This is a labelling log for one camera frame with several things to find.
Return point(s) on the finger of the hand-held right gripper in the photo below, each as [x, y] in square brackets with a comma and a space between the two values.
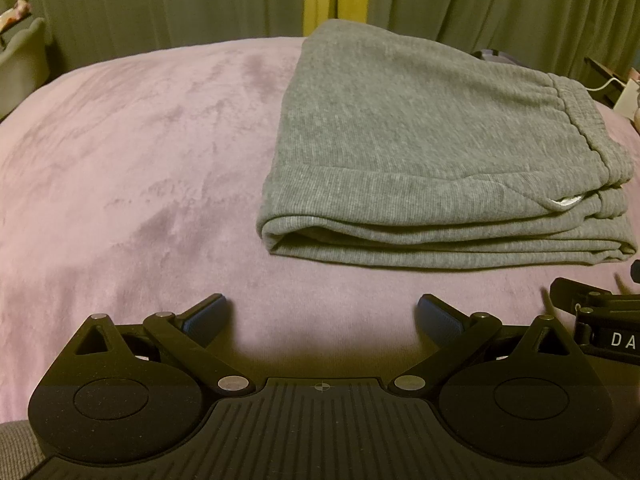
[580, 292]

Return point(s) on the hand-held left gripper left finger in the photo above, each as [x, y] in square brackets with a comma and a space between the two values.
[205, 318]

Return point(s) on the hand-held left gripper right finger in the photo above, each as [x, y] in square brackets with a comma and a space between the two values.
[442, 320]

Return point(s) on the grey pants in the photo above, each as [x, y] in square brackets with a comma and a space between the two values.
[415, 150]

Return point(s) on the pink blanket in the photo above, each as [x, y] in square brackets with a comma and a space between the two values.
[135, 185]

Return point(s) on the grey cloth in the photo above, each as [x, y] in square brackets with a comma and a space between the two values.
[17, 452]

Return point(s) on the dark object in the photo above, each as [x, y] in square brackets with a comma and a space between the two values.
[492, 55]

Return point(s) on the green curtain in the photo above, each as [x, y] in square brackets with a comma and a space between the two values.
[165, 0]

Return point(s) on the small pink toy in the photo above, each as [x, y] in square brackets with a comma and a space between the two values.
[14, 10]

